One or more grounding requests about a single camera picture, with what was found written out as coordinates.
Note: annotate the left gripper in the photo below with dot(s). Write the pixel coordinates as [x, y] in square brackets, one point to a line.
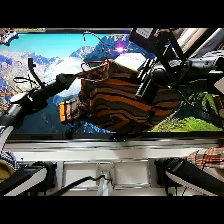
[66, 81]

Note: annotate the dark checked garment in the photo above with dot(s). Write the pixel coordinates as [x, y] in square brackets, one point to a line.
[9, 158]

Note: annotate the striped sweater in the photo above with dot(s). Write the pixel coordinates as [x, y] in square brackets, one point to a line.
[123, 103]

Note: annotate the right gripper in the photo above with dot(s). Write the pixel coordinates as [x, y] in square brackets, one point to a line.
[148, 83]

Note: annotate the orange checked shirt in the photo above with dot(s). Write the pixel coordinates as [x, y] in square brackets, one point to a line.
[208, 156]

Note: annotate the olive garment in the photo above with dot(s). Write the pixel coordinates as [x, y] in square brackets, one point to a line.
[5, 171]

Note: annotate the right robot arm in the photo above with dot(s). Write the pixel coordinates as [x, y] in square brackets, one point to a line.
[200, 71]

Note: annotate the brown clothes hanger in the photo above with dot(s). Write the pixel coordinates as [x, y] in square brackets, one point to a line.
[96, 69]

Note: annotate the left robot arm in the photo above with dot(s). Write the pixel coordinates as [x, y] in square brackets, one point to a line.
[28, 100]

